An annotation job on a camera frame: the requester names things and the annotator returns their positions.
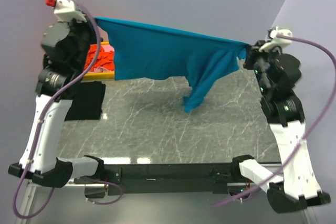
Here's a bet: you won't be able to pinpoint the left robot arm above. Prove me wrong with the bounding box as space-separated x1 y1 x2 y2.
8 20 105 188

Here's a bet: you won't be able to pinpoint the black base beam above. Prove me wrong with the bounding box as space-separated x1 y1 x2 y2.
98 163 248 194

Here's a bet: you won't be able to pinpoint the black folded t shirt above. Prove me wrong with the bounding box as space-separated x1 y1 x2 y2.
65 81 106 121

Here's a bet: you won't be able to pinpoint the yellow plastic bin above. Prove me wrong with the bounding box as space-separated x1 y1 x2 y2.
83 42 115 81

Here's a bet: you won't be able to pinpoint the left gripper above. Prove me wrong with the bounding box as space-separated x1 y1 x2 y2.
59 9 102 71

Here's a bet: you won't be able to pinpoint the orange t shirt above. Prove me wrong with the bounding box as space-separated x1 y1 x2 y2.
83 45 115 72

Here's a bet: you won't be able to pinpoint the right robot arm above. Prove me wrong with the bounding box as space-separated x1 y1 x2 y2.
230 40 331 214

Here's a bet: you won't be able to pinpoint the teal t shirt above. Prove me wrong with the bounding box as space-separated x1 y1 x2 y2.
96 17 248 113

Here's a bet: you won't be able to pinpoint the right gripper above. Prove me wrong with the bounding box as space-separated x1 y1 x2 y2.
245 40 282 96

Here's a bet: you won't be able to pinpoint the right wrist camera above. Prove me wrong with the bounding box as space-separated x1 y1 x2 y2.
258 26 293 52

